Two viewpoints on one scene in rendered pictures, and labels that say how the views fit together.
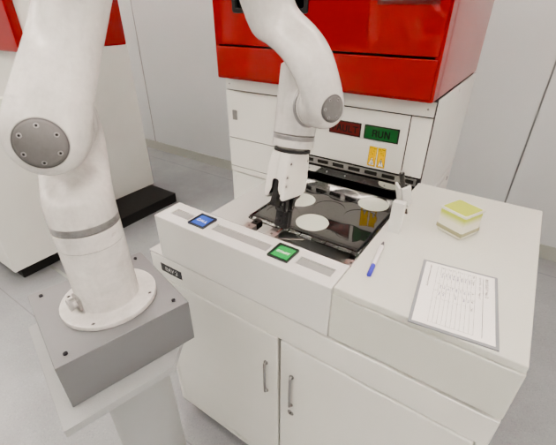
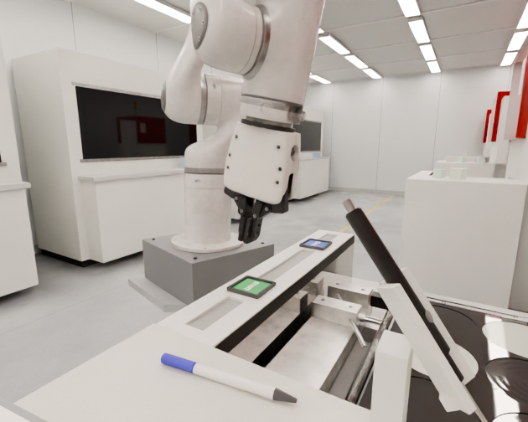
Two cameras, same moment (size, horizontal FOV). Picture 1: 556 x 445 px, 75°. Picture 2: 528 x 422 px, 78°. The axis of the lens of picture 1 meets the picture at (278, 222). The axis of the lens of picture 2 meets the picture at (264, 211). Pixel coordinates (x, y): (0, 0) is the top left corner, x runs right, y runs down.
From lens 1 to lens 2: 88 cm
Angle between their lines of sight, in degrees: 82
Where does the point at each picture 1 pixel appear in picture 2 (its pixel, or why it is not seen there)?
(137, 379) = (157, 292)
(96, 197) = (196, 148)
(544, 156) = not seen: outside the picture
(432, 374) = not seen: outside the picture
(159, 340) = (175, 280)
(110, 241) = (193, 184)
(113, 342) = (158, 249)
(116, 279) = (190, 216)
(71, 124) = (169, 84)
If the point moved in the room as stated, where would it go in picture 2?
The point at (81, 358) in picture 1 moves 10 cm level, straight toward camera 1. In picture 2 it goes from (148, 244) to (108, 252)
